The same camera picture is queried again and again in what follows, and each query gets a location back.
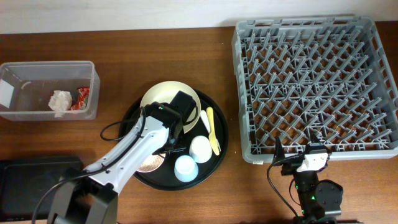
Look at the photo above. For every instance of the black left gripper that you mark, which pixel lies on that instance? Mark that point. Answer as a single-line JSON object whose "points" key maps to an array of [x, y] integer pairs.
{"points": [[175, 147]]}

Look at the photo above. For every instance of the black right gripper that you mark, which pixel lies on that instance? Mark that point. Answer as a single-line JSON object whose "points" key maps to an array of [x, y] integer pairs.
{"points": [[290, 168]]}

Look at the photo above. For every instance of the pink small bowl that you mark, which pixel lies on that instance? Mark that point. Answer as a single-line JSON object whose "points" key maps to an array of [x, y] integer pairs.
{"points": [[152, 163]]}

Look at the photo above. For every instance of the red snack wrapper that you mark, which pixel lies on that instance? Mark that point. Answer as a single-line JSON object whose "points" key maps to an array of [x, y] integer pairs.
{"points": [[80, 98]]}

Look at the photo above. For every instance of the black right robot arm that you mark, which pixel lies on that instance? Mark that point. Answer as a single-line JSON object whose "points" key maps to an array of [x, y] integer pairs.
{"points": [[319, 200]]}

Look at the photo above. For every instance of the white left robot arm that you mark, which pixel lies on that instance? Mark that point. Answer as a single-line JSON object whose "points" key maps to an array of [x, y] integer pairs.
{"points": [[91, 196]]}

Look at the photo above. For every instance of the grey dishwasher rack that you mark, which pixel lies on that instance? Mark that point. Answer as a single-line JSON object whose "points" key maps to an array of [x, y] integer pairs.
{"points": [[322, 76]]}

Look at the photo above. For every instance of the clear plastic waste bin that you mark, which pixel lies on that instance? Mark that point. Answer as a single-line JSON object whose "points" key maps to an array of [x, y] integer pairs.
{"points": [[26, 89]]}

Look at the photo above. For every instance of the white plastic utensil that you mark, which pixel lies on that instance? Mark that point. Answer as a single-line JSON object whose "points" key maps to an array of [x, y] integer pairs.
{"points": [[205, 120]]}

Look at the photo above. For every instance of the cream plate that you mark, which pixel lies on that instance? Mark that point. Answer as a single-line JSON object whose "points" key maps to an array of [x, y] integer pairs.
{"points": [[164, 92]]}

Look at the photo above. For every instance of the white cup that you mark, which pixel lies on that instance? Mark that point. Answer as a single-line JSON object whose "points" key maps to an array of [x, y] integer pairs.
{"points": [[200, 149]]}

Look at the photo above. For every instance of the yellow plastic fork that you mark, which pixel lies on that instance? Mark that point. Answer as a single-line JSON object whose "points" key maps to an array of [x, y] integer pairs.
{"points": [[212, 135]]}

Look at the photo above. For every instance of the black round tray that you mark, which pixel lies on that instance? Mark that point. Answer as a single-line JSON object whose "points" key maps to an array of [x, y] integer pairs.
{"points": [[163, 178]]}

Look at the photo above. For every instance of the light blue cup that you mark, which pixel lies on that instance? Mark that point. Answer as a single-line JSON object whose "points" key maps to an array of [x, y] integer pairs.
{"points": [[185, 169]]}

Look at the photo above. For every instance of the crumpled white tissue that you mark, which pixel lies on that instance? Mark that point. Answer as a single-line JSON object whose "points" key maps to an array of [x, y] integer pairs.
{"points": [[60, 102]]}

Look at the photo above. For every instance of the black tray bin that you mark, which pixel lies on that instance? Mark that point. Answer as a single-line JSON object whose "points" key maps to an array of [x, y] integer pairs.
{"points": [[25, 181]]}

